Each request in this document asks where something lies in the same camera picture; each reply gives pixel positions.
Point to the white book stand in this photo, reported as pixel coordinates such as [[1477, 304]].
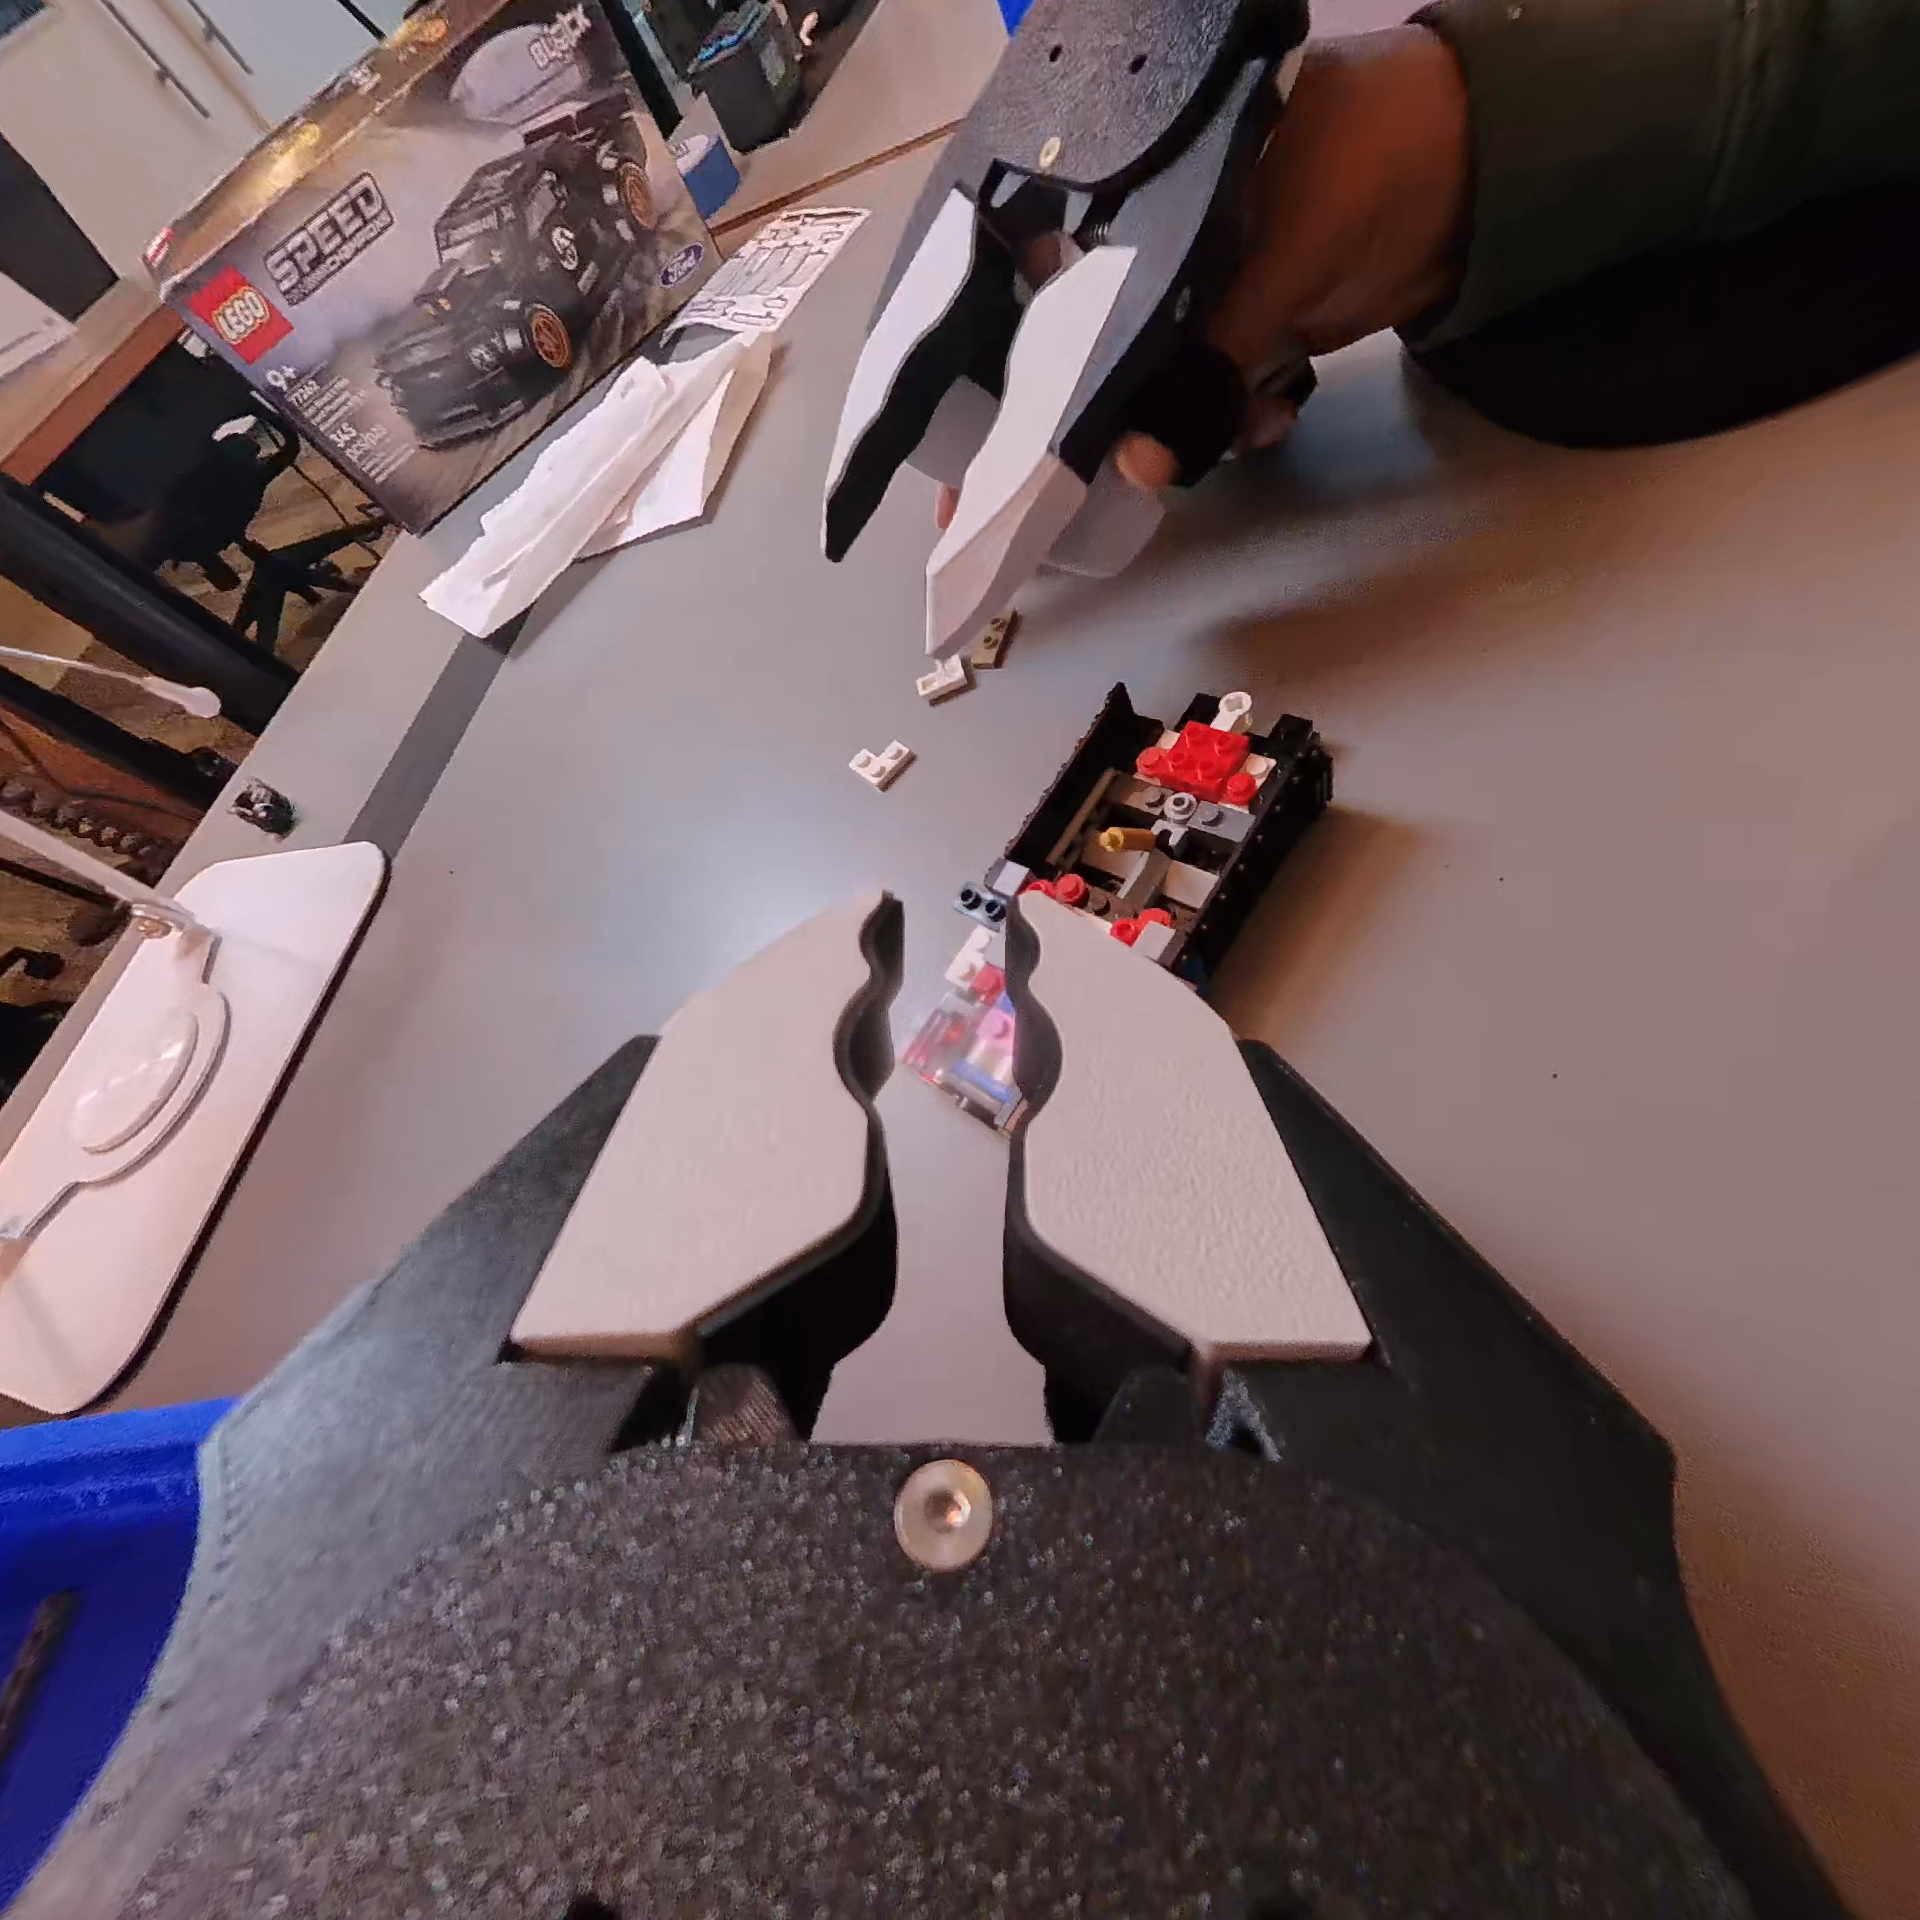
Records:
[[181, 1113]]

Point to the small black box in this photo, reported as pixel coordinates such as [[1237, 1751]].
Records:
[[746, 68]]

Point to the white paper bags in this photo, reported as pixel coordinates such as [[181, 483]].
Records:
[[587, 499]]

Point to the partly built lego car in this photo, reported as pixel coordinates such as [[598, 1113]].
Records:
[[1188, 810]]

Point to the tan flat lego plate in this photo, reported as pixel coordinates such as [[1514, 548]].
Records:
[[995, 637]]

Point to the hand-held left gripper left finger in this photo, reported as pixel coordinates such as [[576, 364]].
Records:
[[706, 1187]]

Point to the blue plastic bin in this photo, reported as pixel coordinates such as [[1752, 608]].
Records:
[[92, 1621]]

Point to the blue bin with white label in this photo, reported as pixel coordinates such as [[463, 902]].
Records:
[[706, 164]]

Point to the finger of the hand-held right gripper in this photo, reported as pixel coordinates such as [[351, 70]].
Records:
[[903, 361], [1037, 452]]

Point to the small white lego piece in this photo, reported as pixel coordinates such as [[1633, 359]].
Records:
[[881, 762]]

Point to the person's right hand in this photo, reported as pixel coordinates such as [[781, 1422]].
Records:
[[1336, 209]]

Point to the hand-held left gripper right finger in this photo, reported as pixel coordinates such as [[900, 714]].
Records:
[[1196, 1187]]

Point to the person's right forearm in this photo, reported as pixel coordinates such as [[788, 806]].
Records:
[[1681, 209]]

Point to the lego set box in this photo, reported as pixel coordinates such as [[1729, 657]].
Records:
[[423, 273]]

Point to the printed white sheet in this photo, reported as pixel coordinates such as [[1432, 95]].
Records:
[[765, 273]]

